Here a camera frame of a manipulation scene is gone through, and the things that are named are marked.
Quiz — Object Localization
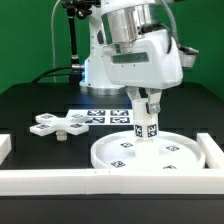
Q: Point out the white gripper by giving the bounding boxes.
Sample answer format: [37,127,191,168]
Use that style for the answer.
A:
[103,30,183,114]

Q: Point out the white round table top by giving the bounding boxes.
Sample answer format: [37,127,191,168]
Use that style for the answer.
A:
[91,131,205,171]

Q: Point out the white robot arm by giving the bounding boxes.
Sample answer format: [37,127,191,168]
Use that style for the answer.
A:
[80,0,183,114]

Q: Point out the white fiducial marker sheet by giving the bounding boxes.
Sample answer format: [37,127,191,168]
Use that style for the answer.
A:
[67,109,133,125]

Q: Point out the white front fence bar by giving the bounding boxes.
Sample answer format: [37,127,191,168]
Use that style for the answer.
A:
[0,169,224,196]

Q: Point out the white fence bar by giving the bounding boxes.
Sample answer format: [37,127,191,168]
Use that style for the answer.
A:
[0,169,224,196]
[197,133,224,169]
[0,134,12,165]

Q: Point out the white right fence bar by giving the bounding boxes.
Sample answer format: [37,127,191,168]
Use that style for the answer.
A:
[197,133,224,169]

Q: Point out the white cross-shaped table base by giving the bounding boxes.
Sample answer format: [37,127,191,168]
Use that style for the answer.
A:
[30,113,89,141]

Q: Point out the white left fence bar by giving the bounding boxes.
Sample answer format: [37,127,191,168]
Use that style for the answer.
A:
[0,134,12,165]

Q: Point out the black cable bundle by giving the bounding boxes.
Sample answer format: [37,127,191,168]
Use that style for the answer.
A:
[31,63,86,84]

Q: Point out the white thin cable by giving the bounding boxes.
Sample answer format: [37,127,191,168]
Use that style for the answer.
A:
[50,0,63,84]

